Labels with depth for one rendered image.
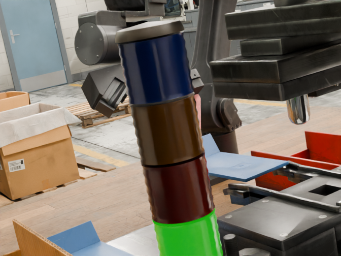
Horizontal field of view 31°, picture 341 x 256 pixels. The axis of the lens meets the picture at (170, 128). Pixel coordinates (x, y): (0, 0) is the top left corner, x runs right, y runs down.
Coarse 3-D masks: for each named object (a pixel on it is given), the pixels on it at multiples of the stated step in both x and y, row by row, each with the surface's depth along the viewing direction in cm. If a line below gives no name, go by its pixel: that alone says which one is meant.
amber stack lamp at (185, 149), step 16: (192, 96) 35; (144, 112) 34; (160, 112) 34; (176, 112) 34; (192, 112) 35; (144, 128) 34; (160, 128) 34; (176, 128) 34; (192, 128) 34; (144, 144) 35; (160, 144) 34; (176, 144) 34; (192, 144) 34; (144, 160) 35; (160, 160) 34; (176, 160) 34
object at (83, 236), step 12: (72, 228) 79; (84, 228) 80; (60, 240) 78; (72, 240) 78; (84, 240) 79; (96, 240) 80; (72, 252) 78; (84, 252) 77; (96, 252) 76; (108, 252) 76; (120, 252) 75
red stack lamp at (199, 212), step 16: (192, 160) 35; (144, 176) 36; (160, 176) 34; (176, 176) 34; (192, 176) 35; (208, 176) 36; (160, 192) 35; (176, 192) 35; (192, 192) 35; (208, 192) 36; (160, 208) 35; (176, 208) 35; (192, 208) 35; (208, 208) 36
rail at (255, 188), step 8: (256, 192) 68; (264, 192) 67; (272, 192) 66; (280, 192) 66; (256, 200) 69; (288, 200) 64; (296, 200) 63; (304, 200) 62; (312, 200) 62; (320, 208) 60; (328, 208) 59; (336, 208) 58
